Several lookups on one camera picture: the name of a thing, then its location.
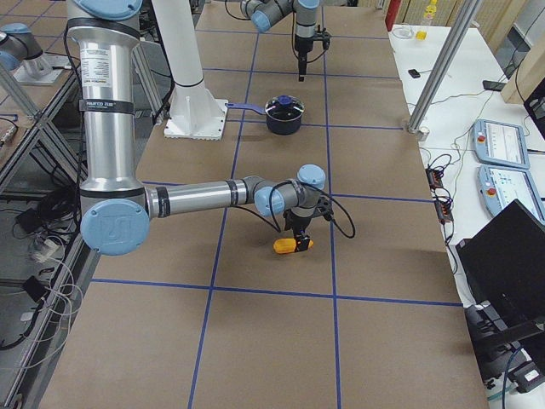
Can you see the black gripper pot arm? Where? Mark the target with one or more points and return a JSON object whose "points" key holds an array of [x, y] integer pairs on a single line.
{"points": [[301, 46]]}

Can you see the black gripper corn arm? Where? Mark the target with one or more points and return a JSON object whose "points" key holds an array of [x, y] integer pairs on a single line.
{"points": [[299, 223]]}

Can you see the yellow corn cob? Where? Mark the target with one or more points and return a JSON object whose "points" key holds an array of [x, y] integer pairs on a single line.
{"points": [[286, 246]]}

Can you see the glass pot lid blue knob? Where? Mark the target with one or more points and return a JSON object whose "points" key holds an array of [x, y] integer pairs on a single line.
{"points": [[284, 107]]}

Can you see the silver robot arm with corn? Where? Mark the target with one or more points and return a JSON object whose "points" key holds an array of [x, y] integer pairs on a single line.
{"points": [[116, 208]]}

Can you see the silver robot arm at pot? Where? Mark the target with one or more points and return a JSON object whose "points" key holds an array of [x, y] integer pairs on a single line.
{"points": [[266, 14]]}

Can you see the dark blue saucepan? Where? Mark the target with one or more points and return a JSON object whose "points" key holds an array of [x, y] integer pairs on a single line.
{"points": [[277, 126]]}

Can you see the small black device on table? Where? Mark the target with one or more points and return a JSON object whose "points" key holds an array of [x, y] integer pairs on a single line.
{"points": [[414, 73]]}

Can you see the black laptop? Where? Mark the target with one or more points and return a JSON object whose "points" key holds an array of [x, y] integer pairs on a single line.
{"points": [[504, 264]]}

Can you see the lower blue teach pendant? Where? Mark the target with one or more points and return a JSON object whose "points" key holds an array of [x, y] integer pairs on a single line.
{"points": [[501, 185]]}

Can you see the blue teach pendant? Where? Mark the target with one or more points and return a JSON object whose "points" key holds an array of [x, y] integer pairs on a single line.
{"points": [[501, 185], [499, 143]]}

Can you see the upper blue teach pendant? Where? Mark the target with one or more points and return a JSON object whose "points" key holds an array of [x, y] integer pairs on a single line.
{"points": [[499, 143]]}

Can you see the black wrist camera mount corn arm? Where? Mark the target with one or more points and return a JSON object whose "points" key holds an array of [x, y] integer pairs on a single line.
{"points": [[324, 208]]}

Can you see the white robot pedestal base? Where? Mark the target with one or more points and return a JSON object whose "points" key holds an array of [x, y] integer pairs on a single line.
{"points": [[194, 112]]}

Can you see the aluminium frame post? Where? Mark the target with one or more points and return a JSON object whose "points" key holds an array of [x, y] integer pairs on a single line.
{"points": [[446, 55]]}

